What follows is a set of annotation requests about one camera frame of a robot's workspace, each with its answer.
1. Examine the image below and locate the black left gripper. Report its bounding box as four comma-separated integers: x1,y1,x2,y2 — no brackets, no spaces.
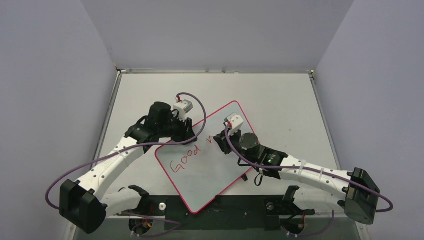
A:
158,113,197,145

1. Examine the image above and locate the pink-framed whiteboard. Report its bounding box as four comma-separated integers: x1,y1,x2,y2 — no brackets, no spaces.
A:
155,100,254,214

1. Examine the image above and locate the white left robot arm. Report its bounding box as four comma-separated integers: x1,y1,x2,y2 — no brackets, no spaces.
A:
59,100,197,234

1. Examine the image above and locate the black whiteboard clip right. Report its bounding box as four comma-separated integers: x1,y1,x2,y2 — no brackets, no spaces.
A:
241,174,248,182

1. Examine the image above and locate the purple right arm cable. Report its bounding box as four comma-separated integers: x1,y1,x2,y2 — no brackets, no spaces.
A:
224,125,394,213

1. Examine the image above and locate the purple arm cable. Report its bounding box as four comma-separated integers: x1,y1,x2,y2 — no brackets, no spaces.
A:
224,125,394,213
44,92,208,212

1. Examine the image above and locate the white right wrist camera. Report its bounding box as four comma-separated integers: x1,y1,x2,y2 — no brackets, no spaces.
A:
224,112,245,136

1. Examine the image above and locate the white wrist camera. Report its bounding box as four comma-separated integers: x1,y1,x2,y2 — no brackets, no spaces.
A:
224,112,245,136
172,100,194,122

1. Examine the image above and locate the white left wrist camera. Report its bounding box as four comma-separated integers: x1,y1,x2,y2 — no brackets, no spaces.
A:
172,100,194,122

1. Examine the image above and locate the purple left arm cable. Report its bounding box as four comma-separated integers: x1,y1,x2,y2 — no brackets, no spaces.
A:
44,92,208,212

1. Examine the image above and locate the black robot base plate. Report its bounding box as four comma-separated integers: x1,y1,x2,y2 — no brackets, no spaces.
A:
128,195,316,235

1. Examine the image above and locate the aluminium table edge frame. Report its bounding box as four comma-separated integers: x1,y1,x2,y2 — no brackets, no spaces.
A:
62,68,372,240

